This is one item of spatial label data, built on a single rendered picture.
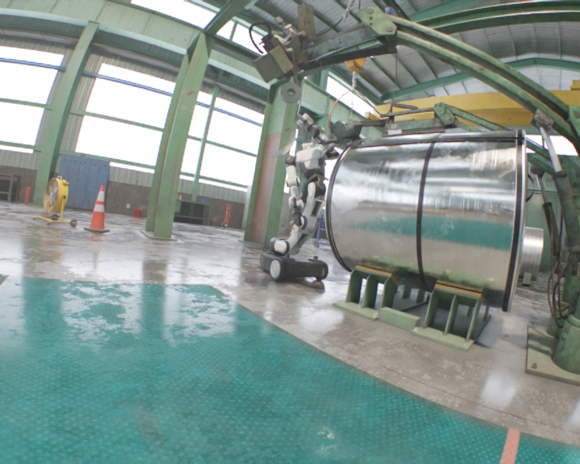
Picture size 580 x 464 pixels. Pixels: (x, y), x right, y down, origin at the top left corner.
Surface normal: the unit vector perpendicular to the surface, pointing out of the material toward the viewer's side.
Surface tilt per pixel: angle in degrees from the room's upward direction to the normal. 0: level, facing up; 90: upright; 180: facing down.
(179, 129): 90
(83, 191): 90
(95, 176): 90
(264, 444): 0
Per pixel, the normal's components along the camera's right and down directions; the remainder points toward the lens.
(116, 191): 0.65, 0.11
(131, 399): 0.14, -0.99
